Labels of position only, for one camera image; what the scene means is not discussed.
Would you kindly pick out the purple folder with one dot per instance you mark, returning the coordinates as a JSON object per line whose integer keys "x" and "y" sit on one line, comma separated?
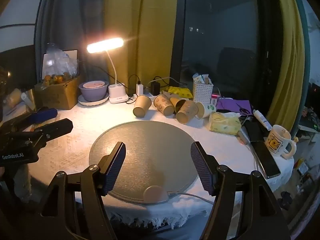
{"x": 231, "y": 105}

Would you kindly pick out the black charger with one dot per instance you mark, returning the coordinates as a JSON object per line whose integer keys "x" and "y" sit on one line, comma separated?
{"x": 155, "y": 88}

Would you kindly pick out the cardboard box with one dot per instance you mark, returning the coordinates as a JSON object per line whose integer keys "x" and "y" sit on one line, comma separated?
{"x": 58, "y": 93}

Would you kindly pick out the brown patterned paper cup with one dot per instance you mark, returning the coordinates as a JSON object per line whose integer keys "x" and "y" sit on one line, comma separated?
{"x": 163, "y": 105}
{"x": 187, "y": 112}

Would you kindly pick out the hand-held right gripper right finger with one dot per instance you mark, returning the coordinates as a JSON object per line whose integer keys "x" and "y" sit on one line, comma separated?
{"x": 202, "y": 168}

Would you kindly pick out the small pink box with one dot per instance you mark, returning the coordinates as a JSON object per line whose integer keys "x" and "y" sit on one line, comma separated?
{"x": 215, "y": 99}

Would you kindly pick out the yellow tissue pack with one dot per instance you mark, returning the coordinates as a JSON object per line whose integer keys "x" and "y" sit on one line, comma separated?
{"x": 223, "y": 123}

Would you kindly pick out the white power strip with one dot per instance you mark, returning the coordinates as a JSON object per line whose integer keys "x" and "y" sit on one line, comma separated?
{"x": 149, "y": 95}

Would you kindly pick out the black phone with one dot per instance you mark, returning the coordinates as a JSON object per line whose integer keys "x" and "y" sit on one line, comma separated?
{"x": 266, "y": 160}

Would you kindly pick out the yellow curtain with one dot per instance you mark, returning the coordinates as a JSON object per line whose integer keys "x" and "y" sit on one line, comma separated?
{"x": 142, "y": 25}
{"x": 287, "y": 55}

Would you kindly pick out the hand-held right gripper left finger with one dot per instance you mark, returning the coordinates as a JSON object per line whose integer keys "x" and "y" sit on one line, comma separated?
{"x": 114, "y": 168}

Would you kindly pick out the white plastic basket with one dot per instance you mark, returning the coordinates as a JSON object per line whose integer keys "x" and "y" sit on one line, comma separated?
{"x": 202, "y": 92}

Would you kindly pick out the black scissors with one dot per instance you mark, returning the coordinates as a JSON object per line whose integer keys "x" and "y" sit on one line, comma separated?
{"x": 245, "y": 110}

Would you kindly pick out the white bear mug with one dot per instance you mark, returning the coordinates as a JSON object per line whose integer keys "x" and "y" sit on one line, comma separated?
{"x": 277, "y": 141}

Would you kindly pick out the pink bowl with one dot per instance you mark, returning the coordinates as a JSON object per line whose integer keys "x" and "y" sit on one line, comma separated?
{"x": 93, "y": 84}

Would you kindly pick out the white charger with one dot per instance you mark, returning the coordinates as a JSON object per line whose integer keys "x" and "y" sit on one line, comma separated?
{"x": 139, "y": 88}

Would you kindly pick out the white plate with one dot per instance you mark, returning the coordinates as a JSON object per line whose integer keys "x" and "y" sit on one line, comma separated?
{"x": 93, "y": 102}

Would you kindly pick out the white dome device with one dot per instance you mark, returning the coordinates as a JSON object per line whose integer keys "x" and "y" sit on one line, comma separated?
{"x": 155, "y": 195}

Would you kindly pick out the purple bowl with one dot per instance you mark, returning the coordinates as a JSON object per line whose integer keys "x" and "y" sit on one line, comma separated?
{"x": 92, "y": 93}

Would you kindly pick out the yellow cloth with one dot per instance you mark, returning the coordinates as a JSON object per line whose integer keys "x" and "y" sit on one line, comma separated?
{"x": 181, "y": 92}

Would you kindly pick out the round grey mat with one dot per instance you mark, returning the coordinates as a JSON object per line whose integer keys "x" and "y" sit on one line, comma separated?
{"x": 152, "y": 155}

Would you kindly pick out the small orange fruits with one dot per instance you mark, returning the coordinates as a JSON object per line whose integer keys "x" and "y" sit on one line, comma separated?
{"x": 56, "y": 78}

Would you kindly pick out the grey curtain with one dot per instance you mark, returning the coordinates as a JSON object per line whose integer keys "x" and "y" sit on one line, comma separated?
{"x": 67, "y": 17}

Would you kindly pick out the white tube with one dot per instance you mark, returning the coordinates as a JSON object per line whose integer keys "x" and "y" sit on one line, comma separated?
{"x": 261, "y": 119}

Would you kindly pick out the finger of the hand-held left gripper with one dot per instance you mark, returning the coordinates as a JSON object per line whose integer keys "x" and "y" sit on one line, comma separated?
{"x": 56, "y": 127}
{"x": 43, "y": 113}

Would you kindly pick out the white green-dotted paper cup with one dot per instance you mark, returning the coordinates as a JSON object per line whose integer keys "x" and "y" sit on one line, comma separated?
{"x": 205, "y": 110}

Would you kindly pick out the black rectangular case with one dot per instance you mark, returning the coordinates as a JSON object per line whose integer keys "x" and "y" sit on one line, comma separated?
{"x": 253, "y": 131}

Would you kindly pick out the clear plastic bag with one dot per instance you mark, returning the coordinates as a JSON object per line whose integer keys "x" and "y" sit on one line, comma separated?
{"x": 60, "y": 62}

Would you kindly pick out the white desk lamp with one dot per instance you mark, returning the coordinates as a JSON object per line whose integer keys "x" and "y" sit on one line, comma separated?
{"x": 117, "y": 92}

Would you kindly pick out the packets in basket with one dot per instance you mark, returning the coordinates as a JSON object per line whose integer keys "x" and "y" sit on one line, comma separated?
{"x": 201, "y": 78}

